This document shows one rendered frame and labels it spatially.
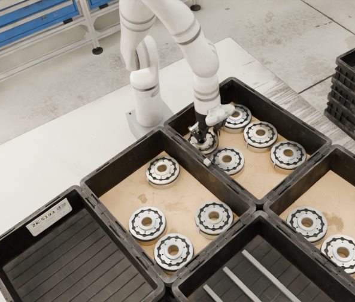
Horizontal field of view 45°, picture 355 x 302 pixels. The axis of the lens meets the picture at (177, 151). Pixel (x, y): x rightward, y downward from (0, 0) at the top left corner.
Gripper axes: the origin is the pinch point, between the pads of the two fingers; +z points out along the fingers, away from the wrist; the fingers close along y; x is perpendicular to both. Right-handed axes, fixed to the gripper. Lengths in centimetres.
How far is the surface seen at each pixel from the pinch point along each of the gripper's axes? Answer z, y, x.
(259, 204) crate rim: -7.2, 6.7, 30.9
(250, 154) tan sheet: 2.5, -6.7, 11.5
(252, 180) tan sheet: 2.5, -1.2, 19.0
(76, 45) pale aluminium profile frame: 72, -11, -175
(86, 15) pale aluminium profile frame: 53, -24, -174
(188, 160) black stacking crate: -3.9, 11.8, 6.2
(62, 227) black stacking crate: 3, 51, -1
